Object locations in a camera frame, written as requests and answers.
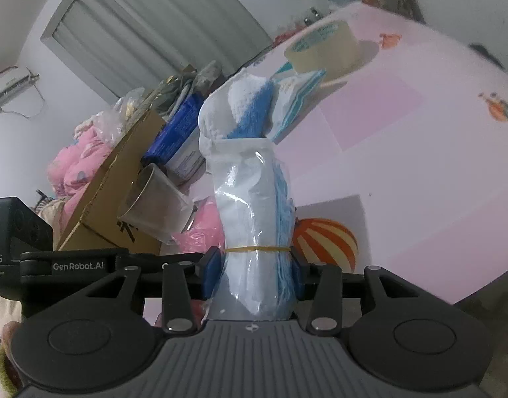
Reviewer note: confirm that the clear plastic cup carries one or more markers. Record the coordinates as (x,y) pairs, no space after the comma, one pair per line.
(154,211)

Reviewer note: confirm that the light blue cloth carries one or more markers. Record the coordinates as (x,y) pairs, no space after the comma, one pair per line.
(245,215)

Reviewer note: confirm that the grey blanket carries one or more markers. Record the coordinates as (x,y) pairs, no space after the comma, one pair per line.
(196,76)

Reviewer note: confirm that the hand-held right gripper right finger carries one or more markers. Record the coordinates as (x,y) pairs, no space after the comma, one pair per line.
(297,273)

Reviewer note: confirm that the black round object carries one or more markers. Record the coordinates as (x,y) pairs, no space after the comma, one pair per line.
(485,52)

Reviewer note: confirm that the blue wet wipes pack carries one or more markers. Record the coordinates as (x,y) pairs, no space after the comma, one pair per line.
(175,132)

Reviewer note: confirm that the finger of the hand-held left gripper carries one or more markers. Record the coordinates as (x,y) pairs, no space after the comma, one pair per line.
(152,262)

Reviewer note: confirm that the pink plastic bag roll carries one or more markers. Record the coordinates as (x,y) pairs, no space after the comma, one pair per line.
(204,224)

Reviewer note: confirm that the grey curtain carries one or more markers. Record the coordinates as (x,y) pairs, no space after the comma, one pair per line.
(154,20)

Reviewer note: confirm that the white snack packet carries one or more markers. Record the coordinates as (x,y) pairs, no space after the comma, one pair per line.
(295,99)

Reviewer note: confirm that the clear crumpled plastic bag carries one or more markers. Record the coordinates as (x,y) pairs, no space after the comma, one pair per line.
(113,120)

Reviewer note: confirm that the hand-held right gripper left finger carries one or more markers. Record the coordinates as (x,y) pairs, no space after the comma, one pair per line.
(212,273)

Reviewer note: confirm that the brown cardboard box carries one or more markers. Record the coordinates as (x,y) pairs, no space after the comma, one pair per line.
(104,190)

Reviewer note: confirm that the white air conditioner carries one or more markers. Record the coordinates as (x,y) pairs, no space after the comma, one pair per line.
(11,87)

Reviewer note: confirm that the clear packing tape roll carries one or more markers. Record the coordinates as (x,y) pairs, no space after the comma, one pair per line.
(320,54)

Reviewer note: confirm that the white and blue towel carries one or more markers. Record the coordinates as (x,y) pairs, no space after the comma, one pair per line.
(233,103)

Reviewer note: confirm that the pink printed blanket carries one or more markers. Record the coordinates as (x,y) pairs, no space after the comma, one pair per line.
(71,166)

